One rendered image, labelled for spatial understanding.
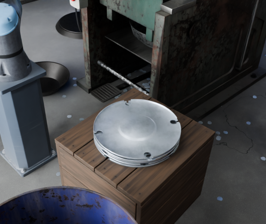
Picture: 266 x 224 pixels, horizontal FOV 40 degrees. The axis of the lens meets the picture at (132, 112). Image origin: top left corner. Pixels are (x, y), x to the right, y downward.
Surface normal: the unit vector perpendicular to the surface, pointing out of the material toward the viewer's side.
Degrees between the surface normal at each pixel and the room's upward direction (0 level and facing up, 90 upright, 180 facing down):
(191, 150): 0
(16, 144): 90
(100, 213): 88
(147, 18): 90
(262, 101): 0
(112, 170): 0
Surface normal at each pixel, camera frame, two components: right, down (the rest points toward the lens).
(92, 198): -0.37, 0.56
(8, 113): 0.00, 0.64
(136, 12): -0.74, 0.42
